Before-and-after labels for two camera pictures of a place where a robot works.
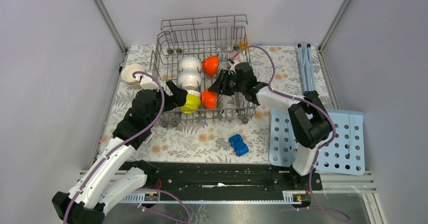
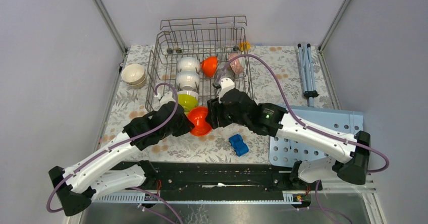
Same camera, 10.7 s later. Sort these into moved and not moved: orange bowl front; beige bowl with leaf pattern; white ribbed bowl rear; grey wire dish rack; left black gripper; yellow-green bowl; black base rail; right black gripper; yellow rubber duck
Moved: orange bowl front; right black gripper; left black gripper
Not moved: yellow-green bowl; beige bowl with leaf pattern; grey wire dish rack; black base rail; white ribbed bowl rear; yellow rubber duck
